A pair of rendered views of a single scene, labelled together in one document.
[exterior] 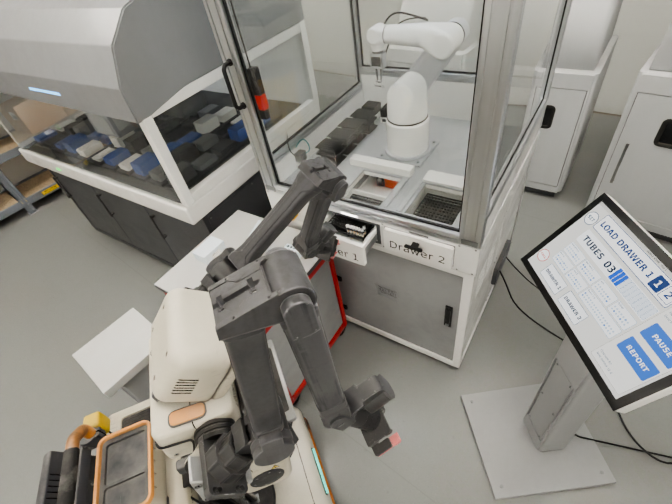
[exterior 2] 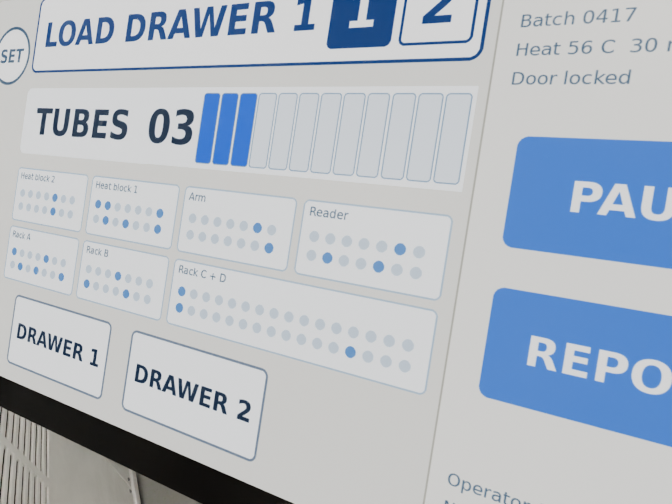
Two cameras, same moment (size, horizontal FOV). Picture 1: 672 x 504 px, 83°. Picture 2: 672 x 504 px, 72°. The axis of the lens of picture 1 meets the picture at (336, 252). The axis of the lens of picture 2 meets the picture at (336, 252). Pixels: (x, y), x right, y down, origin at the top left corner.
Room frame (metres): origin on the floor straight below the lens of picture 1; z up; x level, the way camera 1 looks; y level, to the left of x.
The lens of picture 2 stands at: (0.41, -0.53, 1.20)
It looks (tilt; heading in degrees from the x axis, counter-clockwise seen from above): 37 degrees down; 298
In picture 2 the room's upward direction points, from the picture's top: 11 degrees counter-clockwise
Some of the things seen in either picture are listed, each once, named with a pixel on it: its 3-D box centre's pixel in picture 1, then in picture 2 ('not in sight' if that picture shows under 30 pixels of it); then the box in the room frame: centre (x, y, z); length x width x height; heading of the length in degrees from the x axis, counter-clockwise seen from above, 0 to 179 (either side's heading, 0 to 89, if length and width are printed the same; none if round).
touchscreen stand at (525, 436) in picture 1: (559, 387); not in sight; (0.55, -0.71, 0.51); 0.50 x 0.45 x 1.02; 87
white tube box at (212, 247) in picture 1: (209, 250); not in sight; (1.40, 0.59, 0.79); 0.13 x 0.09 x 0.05; 139
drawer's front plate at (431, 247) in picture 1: (417, 247); not in sight; (1.05, -0.32, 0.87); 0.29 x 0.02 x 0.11; 50
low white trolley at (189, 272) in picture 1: (266, 311); not in sight; (1.29, 0.43, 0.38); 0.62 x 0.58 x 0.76; 50
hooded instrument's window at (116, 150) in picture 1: (145, 95); not in sight; (2.62, 1.00, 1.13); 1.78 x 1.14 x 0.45; 50
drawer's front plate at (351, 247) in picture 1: (334, 245); not in sight; (1.16, 0.00, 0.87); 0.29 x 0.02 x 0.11; 50
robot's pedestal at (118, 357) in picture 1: (163, 389); not in sight; (0.96, 0.93, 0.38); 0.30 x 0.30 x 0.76; 43
